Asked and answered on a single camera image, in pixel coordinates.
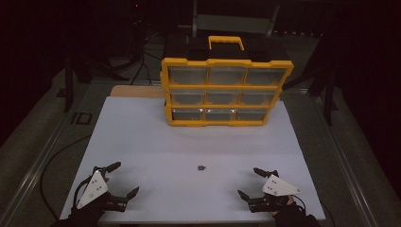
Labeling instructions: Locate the long black floor cable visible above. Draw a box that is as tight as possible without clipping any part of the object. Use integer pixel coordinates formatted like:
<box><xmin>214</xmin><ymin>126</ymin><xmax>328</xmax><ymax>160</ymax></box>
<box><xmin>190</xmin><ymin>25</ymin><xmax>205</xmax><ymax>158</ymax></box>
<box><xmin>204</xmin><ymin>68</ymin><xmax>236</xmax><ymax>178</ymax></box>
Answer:
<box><xmin>39</xmin><ymin>134</ymin><xmax>93</xmax><ymax>221</ymax></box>

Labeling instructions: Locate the person's right hand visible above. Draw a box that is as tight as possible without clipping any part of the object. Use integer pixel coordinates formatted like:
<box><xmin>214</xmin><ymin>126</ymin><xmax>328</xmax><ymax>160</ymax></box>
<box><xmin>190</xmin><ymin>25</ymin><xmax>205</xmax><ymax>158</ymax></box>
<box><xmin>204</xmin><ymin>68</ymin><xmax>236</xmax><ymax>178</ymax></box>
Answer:
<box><xmin>271</xmin><ymin>195</ymin><xmax>306</xmax><ymax>223</ymax></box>

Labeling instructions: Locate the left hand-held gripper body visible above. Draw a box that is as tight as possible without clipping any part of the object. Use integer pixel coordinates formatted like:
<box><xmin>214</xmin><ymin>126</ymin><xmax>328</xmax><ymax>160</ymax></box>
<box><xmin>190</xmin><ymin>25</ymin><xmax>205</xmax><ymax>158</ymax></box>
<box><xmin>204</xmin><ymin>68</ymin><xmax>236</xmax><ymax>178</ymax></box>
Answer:
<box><xmin>75</xmin><ymin>166</ymin><xmax>130</xmax><ymax>213</ymax></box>

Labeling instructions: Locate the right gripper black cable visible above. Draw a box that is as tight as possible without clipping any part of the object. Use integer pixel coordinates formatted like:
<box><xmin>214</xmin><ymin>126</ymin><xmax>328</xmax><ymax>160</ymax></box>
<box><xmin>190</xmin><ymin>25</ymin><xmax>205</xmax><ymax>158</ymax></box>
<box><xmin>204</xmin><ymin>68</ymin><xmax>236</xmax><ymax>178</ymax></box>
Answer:
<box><xmin>293</xmin><ymin>194</ymin><xmax>307</xmax><ymax>216</ymax></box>

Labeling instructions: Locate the grey metal frame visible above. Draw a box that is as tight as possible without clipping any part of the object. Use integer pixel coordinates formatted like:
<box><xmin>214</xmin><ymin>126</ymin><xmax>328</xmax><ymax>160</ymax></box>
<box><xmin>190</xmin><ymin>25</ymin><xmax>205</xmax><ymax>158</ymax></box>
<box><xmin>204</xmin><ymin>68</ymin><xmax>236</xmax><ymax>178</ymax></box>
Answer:
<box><xmin>190</xmin><ymin>0</ymin><xmax>282</xmax><ymax>38</ymax></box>

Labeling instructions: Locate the yellow black organizer cabinet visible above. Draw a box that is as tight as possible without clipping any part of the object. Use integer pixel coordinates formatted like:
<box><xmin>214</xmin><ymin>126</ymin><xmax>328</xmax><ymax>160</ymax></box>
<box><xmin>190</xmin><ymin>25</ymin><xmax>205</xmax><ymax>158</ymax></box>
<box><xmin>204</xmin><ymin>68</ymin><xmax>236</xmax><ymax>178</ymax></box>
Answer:
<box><xmin>159</xmin><ymin>35</ymin><xmax>295</xmax><ymax>128</ymax></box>

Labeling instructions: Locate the bundle of black cables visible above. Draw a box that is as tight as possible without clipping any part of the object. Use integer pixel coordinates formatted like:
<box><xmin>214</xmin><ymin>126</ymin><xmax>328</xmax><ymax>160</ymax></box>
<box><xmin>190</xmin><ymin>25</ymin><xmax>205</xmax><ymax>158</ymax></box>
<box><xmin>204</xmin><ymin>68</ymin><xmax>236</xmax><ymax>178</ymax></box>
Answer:
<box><xmin>124</xmin><ymin>18</ymin><xmax>168</xmax><ymax>87</ymax></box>

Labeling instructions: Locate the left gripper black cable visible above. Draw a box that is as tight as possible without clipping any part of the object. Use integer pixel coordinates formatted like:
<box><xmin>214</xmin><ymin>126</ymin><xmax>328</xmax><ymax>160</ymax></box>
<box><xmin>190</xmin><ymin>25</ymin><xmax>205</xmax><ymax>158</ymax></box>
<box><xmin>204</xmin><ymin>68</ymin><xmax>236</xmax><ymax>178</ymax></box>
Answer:
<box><xmin>73</xmin><ymin>166</ymin><xmax>99</xmax><ymax>207</ymax></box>

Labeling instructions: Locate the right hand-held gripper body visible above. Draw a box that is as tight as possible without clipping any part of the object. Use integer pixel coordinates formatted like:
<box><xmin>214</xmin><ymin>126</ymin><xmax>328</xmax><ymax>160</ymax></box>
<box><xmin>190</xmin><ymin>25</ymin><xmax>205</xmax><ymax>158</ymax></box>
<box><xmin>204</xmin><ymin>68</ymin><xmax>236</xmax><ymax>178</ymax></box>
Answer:
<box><xmin>247</xmin><ymin>169</ymin><xmax>303</xmax><ymax>214</ymax></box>

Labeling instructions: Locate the wooden board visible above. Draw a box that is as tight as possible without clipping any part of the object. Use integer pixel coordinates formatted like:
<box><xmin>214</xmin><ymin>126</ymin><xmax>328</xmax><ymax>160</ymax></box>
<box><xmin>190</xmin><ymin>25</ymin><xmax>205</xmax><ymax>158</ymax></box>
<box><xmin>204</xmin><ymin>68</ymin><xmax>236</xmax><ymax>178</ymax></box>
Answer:
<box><xmin>109</xmin><ymin>84</ymin><xmax>166</xmax><ymax>98</ymax></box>

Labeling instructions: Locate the black rectangular floor bracket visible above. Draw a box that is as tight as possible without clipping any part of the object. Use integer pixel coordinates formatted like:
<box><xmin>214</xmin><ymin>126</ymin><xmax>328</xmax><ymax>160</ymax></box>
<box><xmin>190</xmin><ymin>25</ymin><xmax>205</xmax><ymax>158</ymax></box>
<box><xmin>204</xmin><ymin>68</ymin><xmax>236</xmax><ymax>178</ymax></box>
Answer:
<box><xmin>70</xmin><ymin>112</ymin><xmax>95</xmax><ymax>125</ymax></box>

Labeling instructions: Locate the person's left hand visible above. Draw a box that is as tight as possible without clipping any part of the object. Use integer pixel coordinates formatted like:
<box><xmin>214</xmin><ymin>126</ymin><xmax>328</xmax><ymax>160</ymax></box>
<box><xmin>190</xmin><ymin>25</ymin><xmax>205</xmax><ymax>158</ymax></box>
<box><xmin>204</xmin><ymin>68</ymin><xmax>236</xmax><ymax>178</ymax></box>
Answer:
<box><xmin>68</xmin><ymin>192</ymin><xmax>112</xmax><ymax>227</ymax></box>

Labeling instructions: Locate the black metal stand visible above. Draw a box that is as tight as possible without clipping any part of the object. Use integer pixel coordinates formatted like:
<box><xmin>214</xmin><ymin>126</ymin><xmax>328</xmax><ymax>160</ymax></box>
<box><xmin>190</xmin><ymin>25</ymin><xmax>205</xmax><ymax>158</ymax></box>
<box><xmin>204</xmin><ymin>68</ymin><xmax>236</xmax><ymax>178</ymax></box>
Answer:
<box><xmin>56</xmin><ymin>53</ymin><xmax>131</xmax><ymax>114</ymax></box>
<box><xmin>282</xmin><ymin>18</ymin><xmax>341</xmax><ymax>127</ymax></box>

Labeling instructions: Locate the set of clear cabinet bins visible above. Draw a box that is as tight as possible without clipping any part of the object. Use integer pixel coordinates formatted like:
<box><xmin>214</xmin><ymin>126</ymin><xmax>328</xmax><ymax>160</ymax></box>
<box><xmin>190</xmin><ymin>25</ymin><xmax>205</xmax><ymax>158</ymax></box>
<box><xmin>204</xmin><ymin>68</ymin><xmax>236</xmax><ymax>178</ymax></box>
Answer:
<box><xmin>167</xmin><ymin>66</ymin><xmax>287</xmax><ymax>122</ymax></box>

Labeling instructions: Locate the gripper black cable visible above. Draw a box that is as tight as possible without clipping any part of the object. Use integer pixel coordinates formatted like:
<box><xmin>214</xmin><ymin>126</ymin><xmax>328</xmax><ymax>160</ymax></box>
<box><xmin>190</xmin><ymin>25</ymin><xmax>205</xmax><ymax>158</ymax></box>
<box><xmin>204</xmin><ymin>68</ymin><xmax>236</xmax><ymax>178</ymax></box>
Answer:
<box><xmin>293</xmin><ymin>194</ymin><xmax>307</xmax><ymax>216</ymax></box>
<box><xmin>73</xmin><ymin>166</ymin><xmax>99</xmax><ymax>207</ymax></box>

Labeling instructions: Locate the aluminium floor rail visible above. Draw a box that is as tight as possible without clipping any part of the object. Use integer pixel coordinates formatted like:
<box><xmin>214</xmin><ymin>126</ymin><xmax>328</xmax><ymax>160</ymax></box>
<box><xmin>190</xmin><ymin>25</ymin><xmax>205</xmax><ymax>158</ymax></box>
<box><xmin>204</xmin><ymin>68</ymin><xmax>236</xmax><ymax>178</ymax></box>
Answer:
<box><xmin>310</xmin><ymin>91</ymin><xmax>401</xmax><ymax>227</ymax></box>
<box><xmin>0</xmin><ymin>79</ymin><xmax>102</xmax><ymax>227</ymax></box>

